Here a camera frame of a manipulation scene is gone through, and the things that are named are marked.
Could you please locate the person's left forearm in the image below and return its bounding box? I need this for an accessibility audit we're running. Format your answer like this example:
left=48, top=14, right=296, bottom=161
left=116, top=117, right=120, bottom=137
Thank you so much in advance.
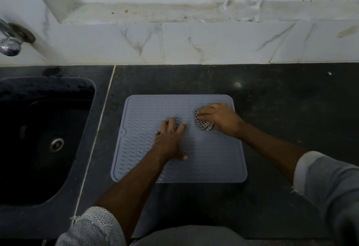
left=94, top=150, right=170, bottom=244

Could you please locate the grey shirt body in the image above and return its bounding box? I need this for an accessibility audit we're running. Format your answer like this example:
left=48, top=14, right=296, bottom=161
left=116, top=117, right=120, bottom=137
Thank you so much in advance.
left=131, top=225, right=254, bottom=246

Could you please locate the white mesh left sleeve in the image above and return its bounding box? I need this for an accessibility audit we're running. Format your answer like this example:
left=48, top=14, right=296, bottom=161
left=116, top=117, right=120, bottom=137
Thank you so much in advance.
left=55, top=206, right=127, bottom=246

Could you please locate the stained marble window sill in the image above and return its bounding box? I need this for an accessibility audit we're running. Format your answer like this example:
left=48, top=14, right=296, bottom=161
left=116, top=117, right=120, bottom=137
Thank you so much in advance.
left=63, top=1, right=359, bottom=24

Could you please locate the person's left hand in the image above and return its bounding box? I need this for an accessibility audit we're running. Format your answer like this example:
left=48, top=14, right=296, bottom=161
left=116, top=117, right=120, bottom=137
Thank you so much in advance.
left=153, top=117, right=189, bottom=162

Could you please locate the person's right forearm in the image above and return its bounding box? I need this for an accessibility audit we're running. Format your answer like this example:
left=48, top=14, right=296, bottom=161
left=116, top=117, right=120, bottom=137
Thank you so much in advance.
left=237, top=124, right=310, bottom=183

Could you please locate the round metal sink drain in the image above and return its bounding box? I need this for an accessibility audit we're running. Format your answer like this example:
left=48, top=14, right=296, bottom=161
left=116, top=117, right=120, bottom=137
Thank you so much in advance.
left=49, top=137, right=65, bottom=153

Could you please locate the grey shirt right sleeve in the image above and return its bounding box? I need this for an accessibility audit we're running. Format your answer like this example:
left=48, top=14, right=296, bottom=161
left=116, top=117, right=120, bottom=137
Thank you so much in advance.
left=291, top=151, right=359, bottom=246

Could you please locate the person's right hand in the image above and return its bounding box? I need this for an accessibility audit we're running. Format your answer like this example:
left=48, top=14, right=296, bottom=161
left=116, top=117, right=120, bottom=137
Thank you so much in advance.
left=196, top=103, right=246, bottom=140

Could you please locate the black white checked cloth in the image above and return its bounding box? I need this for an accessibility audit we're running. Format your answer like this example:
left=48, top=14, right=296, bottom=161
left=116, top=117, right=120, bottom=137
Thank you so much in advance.
left=194, top=107, right=215, bottom=131

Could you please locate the black kitchen sink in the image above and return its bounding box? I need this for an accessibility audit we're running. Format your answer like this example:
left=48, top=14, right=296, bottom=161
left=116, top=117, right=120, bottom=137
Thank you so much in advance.
left=0, top=76, right=97, bottom=207

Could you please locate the grey ribbed silicone mat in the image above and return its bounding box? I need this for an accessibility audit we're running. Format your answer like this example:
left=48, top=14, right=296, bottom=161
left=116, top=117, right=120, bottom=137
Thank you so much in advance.
left=110, top=94, right=248, bottom=184

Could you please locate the chrome wall faucet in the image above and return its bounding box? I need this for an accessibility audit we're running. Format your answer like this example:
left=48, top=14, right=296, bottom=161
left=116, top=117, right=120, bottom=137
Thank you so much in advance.
left=0, top=18, right=36, bottom=57

